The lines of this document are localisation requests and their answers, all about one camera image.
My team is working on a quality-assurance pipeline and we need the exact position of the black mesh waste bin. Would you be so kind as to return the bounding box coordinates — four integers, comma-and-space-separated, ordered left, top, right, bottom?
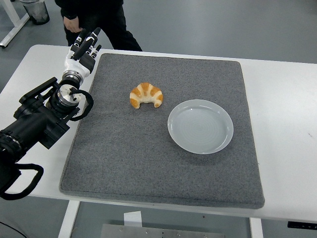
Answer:
19, 0, 50, 25

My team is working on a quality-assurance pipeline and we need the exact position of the pale grey round plate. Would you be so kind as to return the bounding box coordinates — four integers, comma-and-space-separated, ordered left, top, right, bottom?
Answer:
167, 99, 235, 155

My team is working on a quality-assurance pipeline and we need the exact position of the white desk leg frame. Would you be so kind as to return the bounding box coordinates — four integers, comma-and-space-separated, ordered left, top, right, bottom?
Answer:
0, 0, 30, 49

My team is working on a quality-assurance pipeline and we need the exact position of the person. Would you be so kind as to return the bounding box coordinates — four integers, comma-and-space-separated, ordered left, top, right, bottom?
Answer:
54, 0, 143, 52

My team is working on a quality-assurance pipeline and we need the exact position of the grey felt mat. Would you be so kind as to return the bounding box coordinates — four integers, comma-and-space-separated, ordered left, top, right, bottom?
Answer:
58, 53, 265, 210

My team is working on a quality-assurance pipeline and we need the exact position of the black table control panel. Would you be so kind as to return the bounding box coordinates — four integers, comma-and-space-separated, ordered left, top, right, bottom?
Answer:
287, 221, 317, 229

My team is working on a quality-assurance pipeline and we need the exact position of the white table leg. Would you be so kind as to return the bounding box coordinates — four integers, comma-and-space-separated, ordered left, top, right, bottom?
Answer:
249, 217, 264, 238
57, 200, 81, 238

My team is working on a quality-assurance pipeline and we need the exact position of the thin black floor cable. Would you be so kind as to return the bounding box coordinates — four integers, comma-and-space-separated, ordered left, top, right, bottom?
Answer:
0, 220, 25, 238

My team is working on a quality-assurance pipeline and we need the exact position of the grey metal plate with screws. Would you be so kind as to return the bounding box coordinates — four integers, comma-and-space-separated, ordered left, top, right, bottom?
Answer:
100, 224, 225, 238

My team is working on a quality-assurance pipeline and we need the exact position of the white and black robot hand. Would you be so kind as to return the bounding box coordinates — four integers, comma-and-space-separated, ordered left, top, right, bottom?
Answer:
63, 27, 103, 78

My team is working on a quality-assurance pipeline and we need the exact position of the golden croissant bread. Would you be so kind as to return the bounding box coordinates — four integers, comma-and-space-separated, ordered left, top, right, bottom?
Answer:
129, 82, 164, 109

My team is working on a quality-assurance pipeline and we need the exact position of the person's hand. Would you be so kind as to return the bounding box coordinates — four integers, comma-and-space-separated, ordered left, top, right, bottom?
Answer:
63, 15, 82, 33

